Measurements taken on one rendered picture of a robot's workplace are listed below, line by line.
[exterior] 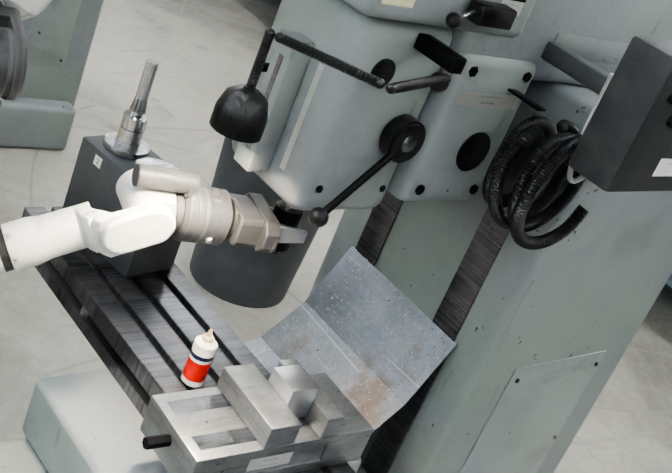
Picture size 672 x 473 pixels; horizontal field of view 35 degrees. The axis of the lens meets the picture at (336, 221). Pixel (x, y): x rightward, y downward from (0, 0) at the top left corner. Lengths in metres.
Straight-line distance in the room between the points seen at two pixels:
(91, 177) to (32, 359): 1.30
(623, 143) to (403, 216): 0.61
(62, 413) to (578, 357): 0.99
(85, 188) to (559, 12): 0.96
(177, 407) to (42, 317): 1.86
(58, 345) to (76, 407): 1.55
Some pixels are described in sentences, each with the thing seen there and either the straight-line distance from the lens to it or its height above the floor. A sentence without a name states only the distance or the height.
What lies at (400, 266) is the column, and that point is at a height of 1.10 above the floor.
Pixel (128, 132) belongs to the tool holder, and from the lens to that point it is 2.04.
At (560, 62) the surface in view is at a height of 1.62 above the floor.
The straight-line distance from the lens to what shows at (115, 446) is 1.78.
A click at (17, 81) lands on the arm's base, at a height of 1.41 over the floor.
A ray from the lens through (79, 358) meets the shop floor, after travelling 3.34.
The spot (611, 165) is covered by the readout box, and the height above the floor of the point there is 1.55.
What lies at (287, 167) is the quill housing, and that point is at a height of 1.37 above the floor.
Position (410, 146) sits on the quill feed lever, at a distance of 1.55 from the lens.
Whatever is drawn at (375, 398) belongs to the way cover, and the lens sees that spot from 1.96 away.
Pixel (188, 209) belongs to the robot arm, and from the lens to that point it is 1.57.
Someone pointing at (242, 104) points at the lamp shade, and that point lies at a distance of 1.35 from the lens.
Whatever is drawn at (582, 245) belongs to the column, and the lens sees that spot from 1.87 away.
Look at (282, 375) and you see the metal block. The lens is 1.68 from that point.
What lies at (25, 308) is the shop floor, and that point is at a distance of 3.49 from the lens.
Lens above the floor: 1.96
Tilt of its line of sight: 24 degrees down
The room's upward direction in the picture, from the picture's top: 23 degrees clockwise
